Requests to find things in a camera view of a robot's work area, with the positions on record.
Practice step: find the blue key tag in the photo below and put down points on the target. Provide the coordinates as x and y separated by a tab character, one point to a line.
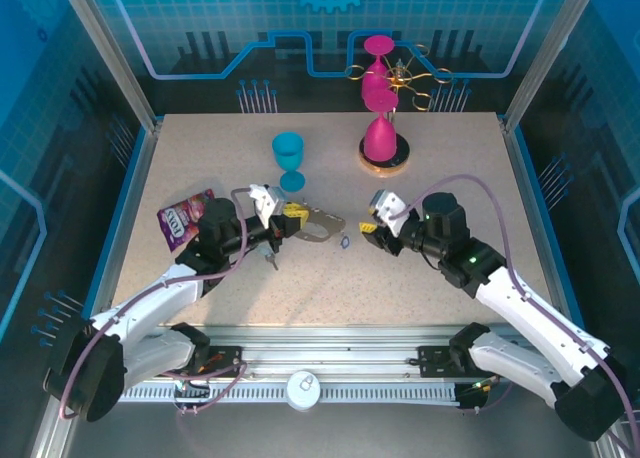
344	241

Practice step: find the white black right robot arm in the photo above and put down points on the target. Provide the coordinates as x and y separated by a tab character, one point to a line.
525	308

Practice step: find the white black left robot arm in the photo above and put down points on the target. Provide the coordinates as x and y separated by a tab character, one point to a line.
150	298

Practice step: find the purple candy packet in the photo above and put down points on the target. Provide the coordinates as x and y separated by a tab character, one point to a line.
182	220

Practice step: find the small silver key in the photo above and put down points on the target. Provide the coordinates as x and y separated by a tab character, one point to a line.
271	261

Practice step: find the blue plastic goblet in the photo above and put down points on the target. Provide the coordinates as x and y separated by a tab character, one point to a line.
288	150

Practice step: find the pink plastic goblet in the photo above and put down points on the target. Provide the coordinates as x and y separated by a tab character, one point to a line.
378	138

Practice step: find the white round can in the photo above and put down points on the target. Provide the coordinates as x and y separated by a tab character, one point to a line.
302	389

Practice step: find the aluminium side rail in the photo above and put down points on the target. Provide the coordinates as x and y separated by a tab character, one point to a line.
135	188
530	193

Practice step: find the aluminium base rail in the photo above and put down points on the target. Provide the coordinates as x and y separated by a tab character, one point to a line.
325	348

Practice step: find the aluminium frame post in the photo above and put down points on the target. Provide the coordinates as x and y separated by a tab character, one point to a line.
550	53
107	53

